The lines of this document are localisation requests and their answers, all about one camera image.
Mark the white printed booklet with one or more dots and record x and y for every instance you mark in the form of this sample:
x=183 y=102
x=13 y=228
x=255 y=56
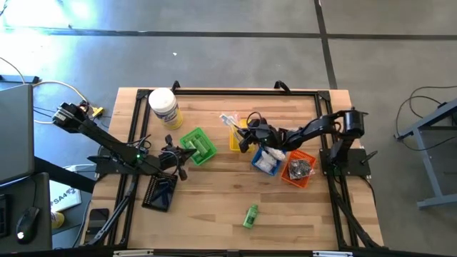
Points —
x=66 y=198

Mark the grey laptop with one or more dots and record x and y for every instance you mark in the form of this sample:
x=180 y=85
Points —
x=16 y=132

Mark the black computer mouse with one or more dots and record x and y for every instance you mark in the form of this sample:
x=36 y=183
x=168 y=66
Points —
x=28 y=225

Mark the silver metal bracket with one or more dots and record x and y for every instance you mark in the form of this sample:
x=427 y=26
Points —
x=132 y=253
x=332 y=254

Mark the yellow plastic basket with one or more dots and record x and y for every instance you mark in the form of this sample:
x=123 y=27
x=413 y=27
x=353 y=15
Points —
x=233 y=146

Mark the black phone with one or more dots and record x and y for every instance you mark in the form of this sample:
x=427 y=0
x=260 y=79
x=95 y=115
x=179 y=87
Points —
x=98 y=219

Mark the Lysol wipes canister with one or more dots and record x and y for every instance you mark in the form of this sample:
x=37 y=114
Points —
x=164 y=103

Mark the small yellow object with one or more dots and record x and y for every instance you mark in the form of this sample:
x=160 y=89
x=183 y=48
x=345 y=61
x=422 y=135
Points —
x=58 y=220

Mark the white cotton bag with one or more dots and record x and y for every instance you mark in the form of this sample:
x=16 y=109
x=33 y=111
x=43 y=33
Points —
x=263 y=164

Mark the black plastic basket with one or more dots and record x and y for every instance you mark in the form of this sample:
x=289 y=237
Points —
x=150 y=192

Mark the green plastic basket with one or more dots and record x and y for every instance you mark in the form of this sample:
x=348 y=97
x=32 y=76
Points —
x=210 y=153

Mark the black desk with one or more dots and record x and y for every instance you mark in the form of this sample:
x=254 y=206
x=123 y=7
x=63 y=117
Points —
x=39 y=185

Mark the blue plastic basket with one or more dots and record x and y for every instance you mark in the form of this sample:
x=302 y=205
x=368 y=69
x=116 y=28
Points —
x=257 y=166

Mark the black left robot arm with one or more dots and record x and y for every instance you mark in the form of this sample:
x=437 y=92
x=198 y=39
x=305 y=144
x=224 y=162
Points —
x=107 y=141

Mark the blue white toothbrush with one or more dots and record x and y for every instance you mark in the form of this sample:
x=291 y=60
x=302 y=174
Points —
x=228 y=119

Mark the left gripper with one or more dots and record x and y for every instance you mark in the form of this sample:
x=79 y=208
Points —
x=168 y=162

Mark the black keyboard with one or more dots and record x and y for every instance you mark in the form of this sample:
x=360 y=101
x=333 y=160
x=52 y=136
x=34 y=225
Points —
x=3 y=217

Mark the grey table frame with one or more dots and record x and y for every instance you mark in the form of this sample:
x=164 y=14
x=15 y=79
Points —
x=435 y=178

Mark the black aluminium table frame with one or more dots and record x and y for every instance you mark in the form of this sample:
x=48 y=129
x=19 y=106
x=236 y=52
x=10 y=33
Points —
x=250 y=92

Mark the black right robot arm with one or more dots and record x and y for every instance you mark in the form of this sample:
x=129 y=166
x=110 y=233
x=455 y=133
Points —
x=314 y=126

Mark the orange plastic basket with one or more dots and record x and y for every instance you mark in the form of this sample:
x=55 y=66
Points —
x=285 y=178

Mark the white power strip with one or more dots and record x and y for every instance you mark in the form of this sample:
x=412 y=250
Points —
x=80 y=167

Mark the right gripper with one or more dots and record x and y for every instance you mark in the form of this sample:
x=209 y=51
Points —
x=267 y=137

